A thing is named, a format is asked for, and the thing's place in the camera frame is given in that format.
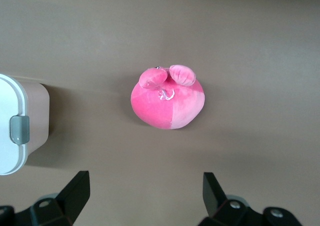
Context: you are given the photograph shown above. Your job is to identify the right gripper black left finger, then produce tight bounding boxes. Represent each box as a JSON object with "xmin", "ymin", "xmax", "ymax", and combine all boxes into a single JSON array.
[{"xmin": 0, "ymin": 170, "xmax": 91, "ymax": 226}]

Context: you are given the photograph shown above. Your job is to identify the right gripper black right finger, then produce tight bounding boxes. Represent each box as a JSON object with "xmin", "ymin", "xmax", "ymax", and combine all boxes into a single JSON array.
[{"xmin": 197, "ymin": 172, "xmax": 303, "ymax": 226}]

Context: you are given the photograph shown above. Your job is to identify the pink round plush toy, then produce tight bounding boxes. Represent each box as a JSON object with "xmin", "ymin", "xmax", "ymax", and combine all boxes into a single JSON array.
[{"xmin": 129, "ymin": 64, "xmax": 206, "ymax": 131}]

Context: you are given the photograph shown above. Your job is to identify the white box lid grey clips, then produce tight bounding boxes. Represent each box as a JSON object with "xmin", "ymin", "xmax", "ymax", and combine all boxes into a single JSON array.
[{"xmin": 0, "ymin": 73, "xmax": 31, "ymax": 176}]

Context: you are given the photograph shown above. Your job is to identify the brown table cover sheet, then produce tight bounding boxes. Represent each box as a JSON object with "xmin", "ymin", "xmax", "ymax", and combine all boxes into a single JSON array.
[{"xmin": 0, "ymin": 0, "xmax": 320, "ymax": 226}]

